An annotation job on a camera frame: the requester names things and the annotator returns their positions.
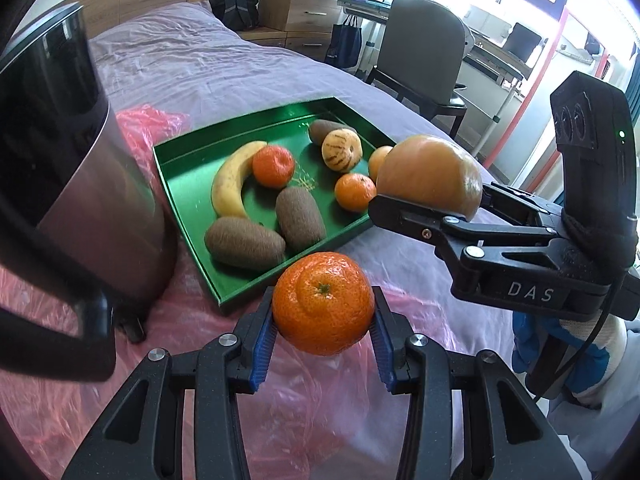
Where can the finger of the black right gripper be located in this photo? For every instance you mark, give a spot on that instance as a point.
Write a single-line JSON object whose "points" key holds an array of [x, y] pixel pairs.
{"points": [[440, 228], [521, 208]]}

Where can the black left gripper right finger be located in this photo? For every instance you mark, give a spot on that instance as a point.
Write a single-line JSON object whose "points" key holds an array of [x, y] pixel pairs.
{"points": [[469, 417]]}

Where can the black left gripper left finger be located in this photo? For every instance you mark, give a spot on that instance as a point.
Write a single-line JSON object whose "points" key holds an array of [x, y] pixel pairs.
{"points": [[139, 434]]}

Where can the large yellow-red apple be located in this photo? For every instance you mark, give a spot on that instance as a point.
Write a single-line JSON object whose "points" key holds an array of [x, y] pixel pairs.
{"points": [[434, 173]]}

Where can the small mandarin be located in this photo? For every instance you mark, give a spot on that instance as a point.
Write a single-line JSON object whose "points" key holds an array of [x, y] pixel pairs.
{"points": [[353, 192]]}

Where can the small orange-yellow apple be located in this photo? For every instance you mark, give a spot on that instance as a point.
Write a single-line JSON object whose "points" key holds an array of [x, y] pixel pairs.
{"points": [[376, 160]]}

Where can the yellow purple-striped pepino melon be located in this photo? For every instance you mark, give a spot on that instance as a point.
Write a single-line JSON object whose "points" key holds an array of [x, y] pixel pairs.
{"points": [[341, 150]]}

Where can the large mandarin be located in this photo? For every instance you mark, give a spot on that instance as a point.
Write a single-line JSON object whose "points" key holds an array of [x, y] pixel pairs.
{"points": [[323, 303]]}

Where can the small brown kiwi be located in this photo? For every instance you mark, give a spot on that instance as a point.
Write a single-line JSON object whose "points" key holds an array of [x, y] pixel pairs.
{"points": [[320, 128]]}

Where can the yellow banana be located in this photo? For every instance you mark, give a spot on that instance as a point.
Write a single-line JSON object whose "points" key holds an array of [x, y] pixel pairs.
{"points": [[229, 180]]}

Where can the pink plastic sheet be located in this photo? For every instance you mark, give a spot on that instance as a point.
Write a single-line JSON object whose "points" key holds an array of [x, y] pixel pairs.
{"points": [[32, 349]]}

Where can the grey office chair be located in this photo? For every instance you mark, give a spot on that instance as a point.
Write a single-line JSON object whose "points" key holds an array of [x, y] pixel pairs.
{"points": [[420, 58]]}

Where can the green tray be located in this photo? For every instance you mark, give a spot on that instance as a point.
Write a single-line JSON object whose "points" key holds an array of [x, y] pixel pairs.
{"points": [[187, 164]]}

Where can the dark blue bag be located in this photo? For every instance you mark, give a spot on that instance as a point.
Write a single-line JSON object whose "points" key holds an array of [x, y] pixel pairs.
{"points": [[345, 44]]}

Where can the wooden drawer cabinet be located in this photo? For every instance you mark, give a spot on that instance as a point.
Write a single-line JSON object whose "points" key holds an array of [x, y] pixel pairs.
{"points": [[302, 26]]}

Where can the grey bed cover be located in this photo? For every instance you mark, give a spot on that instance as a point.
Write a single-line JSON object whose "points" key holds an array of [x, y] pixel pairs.
{"points": [[313, 418]]}

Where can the black backpack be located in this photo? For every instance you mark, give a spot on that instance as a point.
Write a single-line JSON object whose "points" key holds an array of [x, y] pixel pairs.
{"points": [[237, 15]]}

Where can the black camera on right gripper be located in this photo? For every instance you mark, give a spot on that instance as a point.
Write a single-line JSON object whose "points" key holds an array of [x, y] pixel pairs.
{"points": [[593, 133]]}

